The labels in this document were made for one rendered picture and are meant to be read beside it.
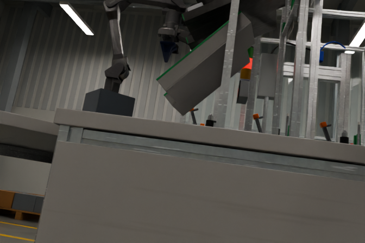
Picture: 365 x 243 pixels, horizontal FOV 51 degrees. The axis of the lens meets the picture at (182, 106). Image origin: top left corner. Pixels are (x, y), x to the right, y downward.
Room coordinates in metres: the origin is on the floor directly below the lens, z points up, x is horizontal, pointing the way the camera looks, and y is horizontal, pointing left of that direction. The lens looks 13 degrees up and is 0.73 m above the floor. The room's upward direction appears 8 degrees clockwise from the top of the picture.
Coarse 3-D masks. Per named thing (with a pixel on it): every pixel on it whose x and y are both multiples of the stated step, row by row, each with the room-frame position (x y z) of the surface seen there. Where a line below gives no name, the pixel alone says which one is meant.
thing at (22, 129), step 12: (0, 120) 0.82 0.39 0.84; (12, 120) 0.84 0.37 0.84; (24, 120) 0.85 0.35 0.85; (36, 120) 0.86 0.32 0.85; (0, 132) 1.02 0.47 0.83; (12, 132) 0.97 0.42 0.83; (24, 132) 0.93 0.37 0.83; (36, 132) 0.89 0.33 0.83; (48, 132) 0.88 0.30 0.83; (12, 144) 1.41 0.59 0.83; (24, 144) 1.32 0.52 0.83; (36, 144) 1.24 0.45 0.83; (48, 144) 1.18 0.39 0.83
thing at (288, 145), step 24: (72, 120) 0.69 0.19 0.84; (96, 120) 0.68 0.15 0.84; (120, 120) 0.68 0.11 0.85; (144, 120) 0.67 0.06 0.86; (216, 144) 0.66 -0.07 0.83; (240, 144) 0.65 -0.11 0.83; (264, 144) 0.65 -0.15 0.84; (288, 144) 0.64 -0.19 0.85; (312, 144) 0.64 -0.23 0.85; (336, 144) 0.63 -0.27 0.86
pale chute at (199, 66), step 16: (240, 16) 0.89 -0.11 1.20; (224, 32) 0.90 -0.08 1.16; (240, 32) 0.90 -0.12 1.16; (208, 48) 0.91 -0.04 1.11; (224, 48) 0.92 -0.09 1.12; (240, 48) 0.98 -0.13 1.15; (176, 64) 0.94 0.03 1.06; (192, 64) 0.92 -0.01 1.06; (208, 64) 0.95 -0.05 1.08; (160, 80) 0.95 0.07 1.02; (176, 80) 0.93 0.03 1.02; (192, 80) 0.98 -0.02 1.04; (208, 80) 1.04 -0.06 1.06; (176, 96) 1.00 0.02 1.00
